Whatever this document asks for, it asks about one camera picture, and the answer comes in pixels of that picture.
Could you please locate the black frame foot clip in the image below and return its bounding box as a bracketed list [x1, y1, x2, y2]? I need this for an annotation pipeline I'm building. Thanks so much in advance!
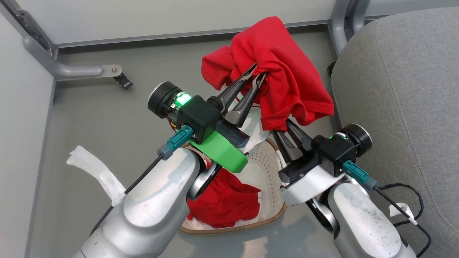
[114, 73, 133, 90]

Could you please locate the white fabric strip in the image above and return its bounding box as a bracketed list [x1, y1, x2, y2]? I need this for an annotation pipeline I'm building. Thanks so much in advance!
[66, 145, 127, 207]

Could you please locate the black cable, teal plug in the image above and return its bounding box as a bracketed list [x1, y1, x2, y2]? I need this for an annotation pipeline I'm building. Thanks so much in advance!
[90, 125, 194, 235]
[342, 160, 432, 258]

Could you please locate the red garment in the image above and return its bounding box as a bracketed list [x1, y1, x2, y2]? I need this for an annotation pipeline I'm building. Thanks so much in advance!
[186, 159, 262, 229]

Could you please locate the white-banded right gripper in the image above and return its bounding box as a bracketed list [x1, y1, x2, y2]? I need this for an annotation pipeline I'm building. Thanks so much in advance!
[270, 119, 354, 206]

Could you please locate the cream perforated laundry basket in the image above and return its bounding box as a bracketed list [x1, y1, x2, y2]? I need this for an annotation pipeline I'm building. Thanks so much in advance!
[179, 138, 288, 235]

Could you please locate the black left cable, teal plug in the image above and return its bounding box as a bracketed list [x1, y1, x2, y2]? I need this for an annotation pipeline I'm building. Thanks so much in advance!
[90, 125, 194, 235]

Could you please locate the black right cable, teal plug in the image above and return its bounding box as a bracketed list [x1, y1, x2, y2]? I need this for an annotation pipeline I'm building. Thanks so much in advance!
[342, 160, 432, 258]

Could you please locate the white cable tag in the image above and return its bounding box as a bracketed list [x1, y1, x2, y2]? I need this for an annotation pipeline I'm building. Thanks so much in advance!
[389, 202, 418, 225]

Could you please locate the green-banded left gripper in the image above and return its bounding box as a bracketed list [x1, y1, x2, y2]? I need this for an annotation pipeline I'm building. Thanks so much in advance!
[188, 64, 268, 173]

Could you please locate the grey metal frame double post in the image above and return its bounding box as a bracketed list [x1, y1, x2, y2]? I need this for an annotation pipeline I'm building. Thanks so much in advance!
[328, 0, 372, 56]

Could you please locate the grey metal frame leg bracket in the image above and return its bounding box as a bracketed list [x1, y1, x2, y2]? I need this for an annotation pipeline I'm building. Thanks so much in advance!
[4, 0, 122, 81]

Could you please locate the red t-shirt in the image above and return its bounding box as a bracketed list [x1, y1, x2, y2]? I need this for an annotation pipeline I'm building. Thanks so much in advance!
[201, 16, 335, 132]

